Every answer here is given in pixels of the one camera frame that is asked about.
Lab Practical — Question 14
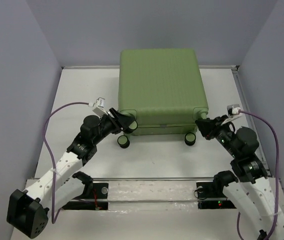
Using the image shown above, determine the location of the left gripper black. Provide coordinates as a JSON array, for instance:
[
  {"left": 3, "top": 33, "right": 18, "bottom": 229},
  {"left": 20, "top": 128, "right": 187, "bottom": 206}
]
[{"left": 93, "top": 108, "right": 135, "bottom": 145}]

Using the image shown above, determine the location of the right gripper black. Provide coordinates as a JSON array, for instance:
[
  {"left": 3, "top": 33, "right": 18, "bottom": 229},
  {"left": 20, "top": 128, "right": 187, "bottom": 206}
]
[{"left": 194, "top": 114, "right": 239, "bottom": 158}]

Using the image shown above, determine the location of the green suitcase with blue lining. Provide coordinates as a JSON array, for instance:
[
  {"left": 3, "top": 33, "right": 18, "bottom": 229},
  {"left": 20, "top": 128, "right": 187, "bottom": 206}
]
[{"left": 117, "top": 48, "right": 209, "bottom": 149}]

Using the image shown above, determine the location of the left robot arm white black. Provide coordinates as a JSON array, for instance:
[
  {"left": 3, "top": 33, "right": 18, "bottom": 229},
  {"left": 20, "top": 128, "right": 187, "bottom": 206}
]
[{"left": 7, "top": 107, "right": 138, "bottom": 239}]

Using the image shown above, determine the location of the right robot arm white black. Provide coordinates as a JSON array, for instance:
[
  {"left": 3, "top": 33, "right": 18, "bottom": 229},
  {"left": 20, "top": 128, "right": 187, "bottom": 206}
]
[{"left": 195, "top": 115, "right": 284, "bottom": 240}]

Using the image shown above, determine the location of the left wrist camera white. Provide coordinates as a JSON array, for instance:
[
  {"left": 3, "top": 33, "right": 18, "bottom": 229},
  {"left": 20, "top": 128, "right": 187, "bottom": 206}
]
[{"left": 88, "top": 97, "right": 108, "bottom": 118}]

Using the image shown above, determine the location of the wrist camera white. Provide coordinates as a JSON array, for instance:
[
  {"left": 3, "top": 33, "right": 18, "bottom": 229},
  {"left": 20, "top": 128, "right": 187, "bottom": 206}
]
[
  {"left": 222, "top": 104, "right": 242, "bottom": 125},
  {"left": 88, "top": 97, "right": 108, "bottom": 118}
]

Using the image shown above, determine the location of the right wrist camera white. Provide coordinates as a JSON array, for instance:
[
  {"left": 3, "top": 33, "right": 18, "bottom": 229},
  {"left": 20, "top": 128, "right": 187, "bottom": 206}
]
[{"left": 222, "top": 104, "right": 242, "bottom": 125}]

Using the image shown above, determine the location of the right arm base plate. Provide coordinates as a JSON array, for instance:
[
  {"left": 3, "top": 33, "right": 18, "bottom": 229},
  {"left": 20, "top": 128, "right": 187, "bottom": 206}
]
[{"left": 193, "top": 181, "right": 236, "bottom": 210}]

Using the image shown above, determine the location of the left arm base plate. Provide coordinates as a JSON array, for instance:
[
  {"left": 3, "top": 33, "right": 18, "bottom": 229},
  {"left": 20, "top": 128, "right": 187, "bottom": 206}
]
[{"left": 62, "top": 182, "right": 109, "bottom": 211}]

